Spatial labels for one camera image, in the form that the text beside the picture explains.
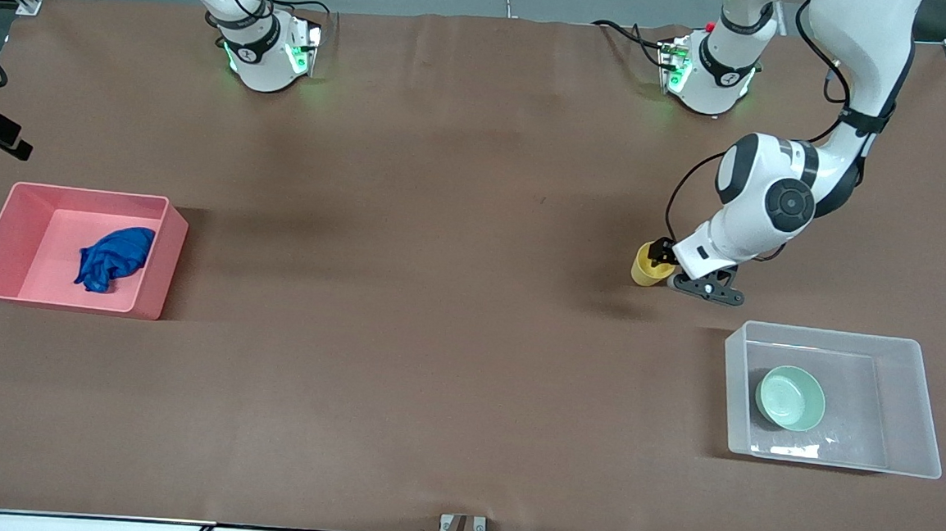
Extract black left base cables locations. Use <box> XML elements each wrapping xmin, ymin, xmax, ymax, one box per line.
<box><xmin>589</xmin><ymin>18</ymin><xmax>679</xmax><ymax>70</ymax></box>

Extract pale green bowl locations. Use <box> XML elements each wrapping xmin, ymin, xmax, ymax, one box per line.
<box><xmin>753</xmin><ymin>363</ymin><xmax>829</xmax><ymax>434</ymax></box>

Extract black right base cables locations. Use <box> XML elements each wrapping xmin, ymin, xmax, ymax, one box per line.
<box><xmin>202</xmin><ymin>0</ymin><xmax>335</xmax><ymax>52</ymax></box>

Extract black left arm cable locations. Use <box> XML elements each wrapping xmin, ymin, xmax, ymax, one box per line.
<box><xmin>662</xmin><ymin>0</ymin><xmax>881</xmax><ymax>270</ymax></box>

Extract yellow cup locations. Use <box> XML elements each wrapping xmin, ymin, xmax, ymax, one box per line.
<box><xmin>630</xmin><ymin>240</ymin><xmax>680</xmax><ymax>288</ymax></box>

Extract pink plastic box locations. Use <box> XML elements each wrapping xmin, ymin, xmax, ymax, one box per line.
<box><xmin>0</xmin><ymin>181</ymin><xmax>192</xmax><ymax>323</ymax></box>

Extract clear plastic box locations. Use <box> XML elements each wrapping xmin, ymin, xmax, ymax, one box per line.
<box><xmin>717</xmin><ymin>319</ymin><xmax>946</xmax><ymax>480</ymax></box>

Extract brown table cover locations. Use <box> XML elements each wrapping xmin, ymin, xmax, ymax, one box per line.
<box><xmin>0</xmin><ymin>0</ymin><xmax>946</xmax><ymax>531</ymax></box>

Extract blue cloth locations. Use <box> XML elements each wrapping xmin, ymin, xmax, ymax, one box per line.
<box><xmin>73</xmin><ymin>223</ymin><xmax>157</xmax><ymax>297</ymax></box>

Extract black base cables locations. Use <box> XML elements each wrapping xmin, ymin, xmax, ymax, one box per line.
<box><xmin>589</xmin><ymin>18</ymin><xmax>679</xmax><ymax>70</ymax></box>
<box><xmin>202</xmin><ymin>0</ymin><xmax>335</xmax><ymax>52</ymax></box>

